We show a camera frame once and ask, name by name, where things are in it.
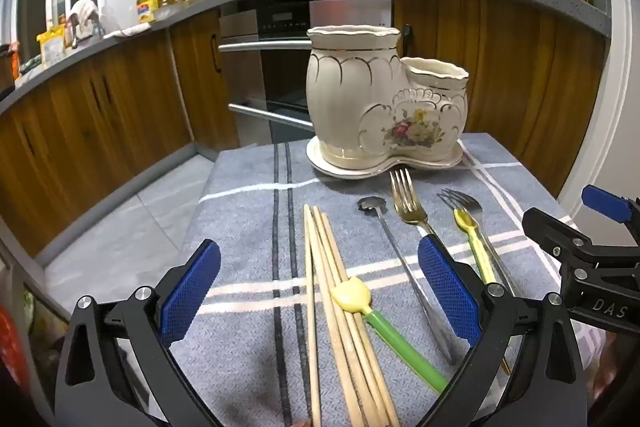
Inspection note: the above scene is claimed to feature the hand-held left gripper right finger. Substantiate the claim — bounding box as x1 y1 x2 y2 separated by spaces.
416 233 588 427

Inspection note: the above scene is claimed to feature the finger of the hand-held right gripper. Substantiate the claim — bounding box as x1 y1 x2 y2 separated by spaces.
581 185 640 229
521 207 640 267

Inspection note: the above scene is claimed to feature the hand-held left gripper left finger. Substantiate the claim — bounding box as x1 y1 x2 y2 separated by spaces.
52 238 223 427

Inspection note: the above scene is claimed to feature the silver metal fork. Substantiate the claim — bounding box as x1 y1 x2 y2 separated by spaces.
437 188 516 298

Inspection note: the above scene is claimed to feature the silver long-handled spoon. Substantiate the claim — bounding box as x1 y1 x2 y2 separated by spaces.
356 195 460 367

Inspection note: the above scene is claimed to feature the small yellow plastic spoon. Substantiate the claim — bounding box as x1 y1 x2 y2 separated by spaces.
453 208 497 286

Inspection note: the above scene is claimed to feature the gold metal fork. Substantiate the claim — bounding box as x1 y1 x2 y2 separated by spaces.
389 168 512 375

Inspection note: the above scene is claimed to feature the yellow tulip green-handled spoon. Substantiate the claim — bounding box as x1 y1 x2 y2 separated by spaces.
330 277 449 394

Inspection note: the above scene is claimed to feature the wooden chopstick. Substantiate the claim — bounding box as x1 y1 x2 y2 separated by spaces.
303 204 322 427
313 208 375 427
321 212 401 427
316 210 388 427
310 206 362 427

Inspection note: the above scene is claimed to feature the cream floral ceramic utensil holder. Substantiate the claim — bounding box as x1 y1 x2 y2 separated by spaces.
306 26 469 168

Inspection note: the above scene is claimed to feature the grey striped tablecloth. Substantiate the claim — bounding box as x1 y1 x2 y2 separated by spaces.
170 132 586 427

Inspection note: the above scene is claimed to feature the cream ceramic holder tray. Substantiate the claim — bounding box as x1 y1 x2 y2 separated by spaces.
306 138 463 180

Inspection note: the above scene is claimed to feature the long wooden cabinet row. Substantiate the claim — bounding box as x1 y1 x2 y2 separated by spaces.
0 7 241 258

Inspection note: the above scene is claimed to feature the red plastic bag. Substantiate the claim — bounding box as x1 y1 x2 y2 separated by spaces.
0 307 31 398

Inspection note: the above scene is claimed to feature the stainless steel built-in oven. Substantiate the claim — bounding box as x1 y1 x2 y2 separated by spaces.
218 0 393 145

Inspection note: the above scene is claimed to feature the white cloth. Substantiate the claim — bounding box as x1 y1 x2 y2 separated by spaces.
102 23 152 38

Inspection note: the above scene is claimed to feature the yellow food packet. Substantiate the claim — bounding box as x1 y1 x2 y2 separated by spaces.
37 27 66 62

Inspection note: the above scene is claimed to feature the yellow cooking oil bottle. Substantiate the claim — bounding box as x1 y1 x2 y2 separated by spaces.
136 0 161 24

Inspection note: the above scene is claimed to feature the white hanging towel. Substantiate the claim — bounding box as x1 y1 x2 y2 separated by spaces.
70 0 103 38

